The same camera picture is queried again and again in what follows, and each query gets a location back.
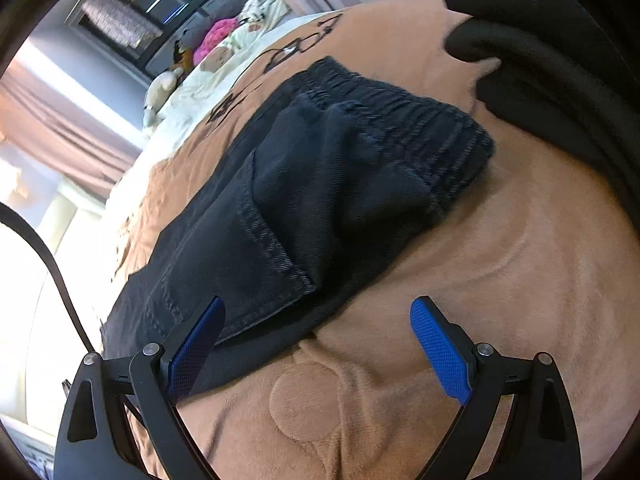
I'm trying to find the black cable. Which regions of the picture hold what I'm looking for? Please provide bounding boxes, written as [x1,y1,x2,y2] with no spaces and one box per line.
[0,201,103,361]

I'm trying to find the grey plush toy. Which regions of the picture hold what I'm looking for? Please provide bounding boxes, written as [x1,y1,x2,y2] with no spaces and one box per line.
[142,70,183,128]

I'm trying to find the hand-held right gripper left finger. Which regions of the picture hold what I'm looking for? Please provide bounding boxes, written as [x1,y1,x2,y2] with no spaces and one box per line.
[54,296,227,480]

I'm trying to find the pink cloth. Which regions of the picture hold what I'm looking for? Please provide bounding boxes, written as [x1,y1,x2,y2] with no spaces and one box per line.
[194,17,238,61]

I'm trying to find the brown blanket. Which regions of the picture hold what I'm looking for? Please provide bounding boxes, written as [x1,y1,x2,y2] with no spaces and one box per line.
[102,0,640,480]

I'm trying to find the dark cloth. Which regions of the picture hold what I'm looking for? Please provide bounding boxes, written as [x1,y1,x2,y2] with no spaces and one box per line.
[440,0,640,241]

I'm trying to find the brown plush toy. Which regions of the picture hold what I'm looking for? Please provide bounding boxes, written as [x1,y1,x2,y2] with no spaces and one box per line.
[170,42,193,73]

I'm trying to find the black pants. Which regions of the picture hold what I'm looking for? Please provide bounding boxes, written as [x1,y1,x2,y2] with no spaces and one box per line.
[102,56,497,401]

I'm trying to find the pink curtain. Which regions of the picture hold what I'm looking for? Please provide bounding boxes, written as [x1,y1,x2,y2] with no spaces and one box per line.
[0,55,146,201]

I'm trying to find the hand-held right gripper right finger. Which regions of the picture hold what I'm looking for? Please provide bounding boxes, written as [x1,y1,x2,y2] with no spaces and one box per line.
[409,296,583,480]

